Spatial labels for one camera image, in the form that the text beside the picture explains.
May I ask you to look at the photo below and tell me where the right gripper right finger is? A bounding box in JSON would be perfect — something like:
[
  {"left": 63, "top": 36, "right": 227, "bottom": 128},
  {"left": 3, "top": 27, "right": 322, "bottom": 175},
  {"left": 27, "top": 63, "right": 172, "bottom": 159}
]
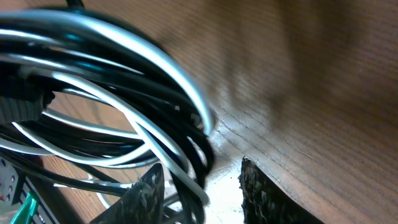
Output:
[{"left": 239, "top": 157, "right": 322, "bottom": 224}]

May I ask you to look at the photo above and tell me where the black usb cable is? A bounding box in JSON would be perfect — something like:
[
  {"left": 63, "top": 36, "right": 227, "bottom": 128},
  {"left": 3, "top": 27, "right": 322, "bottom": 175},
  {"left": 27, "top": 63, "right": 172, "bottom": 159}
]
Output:
[{"left": 0, "top": 0, "right": 216, "bottom": 224}]

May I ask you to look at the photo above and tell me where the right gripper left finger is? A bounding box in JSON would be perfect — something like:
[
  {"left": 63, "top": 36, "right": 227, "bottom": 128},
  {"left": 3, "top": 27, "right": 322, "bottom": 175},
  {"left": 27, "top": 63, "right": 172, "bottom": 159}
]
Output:
[{"left": 91, "top": 164, "right": 165, "bottom": 224}]

